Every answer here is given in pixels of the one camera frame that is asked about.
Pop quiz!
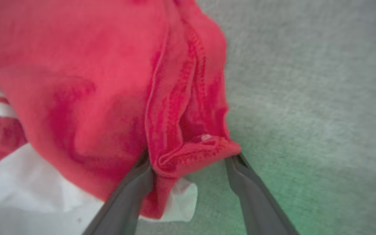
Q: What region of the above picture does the grey fabric sofa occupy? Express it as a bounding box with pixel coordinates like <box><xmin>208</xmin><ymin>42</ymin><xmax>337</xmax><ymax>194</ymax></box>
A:
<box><xmin>0</xmin><ymin>0</ymin><xmax>376</xmax><ymax>235</ymax></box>

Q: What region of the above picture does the red and white garment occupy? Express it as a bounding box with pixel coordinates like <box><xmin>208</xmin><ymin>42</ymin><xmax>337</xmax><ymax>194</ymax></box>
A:
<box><xmin>0</xmin><ymin>0</ymin><xmax>242</xmax><ymax>235</ymax></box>

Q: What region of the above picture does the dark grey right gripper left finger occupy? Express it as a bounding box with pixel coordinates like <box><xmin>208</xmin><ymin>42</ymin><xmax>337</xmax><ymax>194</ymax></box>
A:
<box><xmin>82</xmin><ymin>152</ymin><xmax>154</xmax><ymax>235</ymax></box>

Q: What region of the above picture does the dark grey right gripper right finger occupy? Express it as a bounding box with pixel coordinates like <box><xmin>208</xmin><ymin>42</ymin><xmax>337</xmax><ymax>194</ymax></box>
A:
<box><xmin>225</xmin><ymin>153</ymin><xmax>299</xmax><ymax>235</ymax></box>

